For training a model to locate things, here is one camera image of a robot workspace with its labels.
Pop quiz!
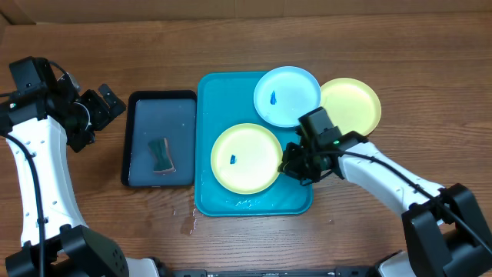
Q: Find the yellow-green plate front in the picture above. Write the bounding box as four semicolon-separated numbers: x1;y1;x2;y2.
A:
211;123;282;195

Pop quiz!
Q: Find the yellow-green plate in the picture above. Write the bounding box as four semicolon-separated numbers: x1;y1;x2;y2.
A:
321;78;381;136
211;123;282;195

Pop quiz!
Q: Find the green scrubbing sponge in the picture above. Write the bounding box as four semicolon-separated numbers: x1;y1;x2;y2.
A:
148;138;175;174

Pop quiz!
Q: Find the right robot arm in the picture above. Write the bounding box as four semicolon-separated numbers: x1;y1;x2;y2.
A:
278;107;491;277

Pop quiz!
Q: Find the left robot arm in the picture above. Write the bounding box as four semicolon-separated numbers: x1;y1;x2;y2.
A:
1;56;172;277

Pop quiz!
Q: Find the black plastic tray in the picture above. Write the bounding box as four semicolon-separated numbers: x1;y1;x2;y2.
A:
121;90;197;189

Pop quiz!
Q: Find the teal plastic tray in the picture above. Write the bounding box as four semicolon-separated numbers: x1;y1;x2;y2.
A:
194;71;314;217

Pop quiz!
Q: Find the light blue plate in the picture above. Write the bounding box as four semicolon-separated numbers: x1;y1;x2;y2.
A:
253;66;321;128

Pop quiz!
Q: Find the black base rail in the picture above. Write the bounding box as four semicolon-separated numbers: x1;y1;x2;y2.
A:
173;265;381;277

